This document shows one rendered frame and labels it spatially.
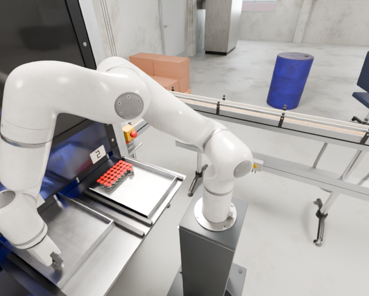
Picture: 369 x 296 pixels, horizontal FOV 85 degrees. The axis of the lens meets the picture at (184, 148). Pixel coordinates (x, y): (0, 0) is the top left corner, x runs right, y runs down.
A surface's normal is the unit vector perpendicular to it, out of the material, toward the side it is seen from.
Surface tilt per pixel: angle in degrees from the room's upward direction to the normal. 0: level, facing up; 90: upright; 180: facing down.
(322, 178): 90
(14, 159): 84
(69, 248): 0
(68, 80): 58
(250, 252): 0
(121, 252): 0
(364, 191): 90
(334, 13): 90
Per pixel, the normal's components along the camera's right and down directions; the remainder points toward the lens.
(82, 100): -0.33, 0.47
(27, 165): 0.54, 0.58
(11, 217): 0.77, 0.37
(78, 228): -0.02, -0.80
